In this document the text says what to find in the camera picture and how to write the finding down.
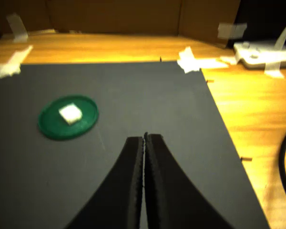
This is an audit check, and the small white plastic terminal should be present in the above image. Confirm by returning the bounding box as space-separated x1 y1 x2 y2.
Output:
58 102 83 126

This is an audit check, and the round green lid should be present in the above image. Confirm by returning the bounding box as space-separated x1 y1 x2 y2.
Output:
37 94 100 141

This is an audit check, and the dark grey mat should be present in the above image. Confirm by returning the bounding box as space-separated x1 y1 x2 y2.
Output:
0 61 270 229

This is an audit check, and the large brown cardboard box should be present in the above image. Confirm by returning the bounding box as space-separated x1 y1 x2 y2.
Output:
0 0 241 50

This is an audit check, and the small white bracket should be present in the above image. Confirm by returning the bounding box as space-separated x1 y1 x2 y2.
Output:
233 16 286 71

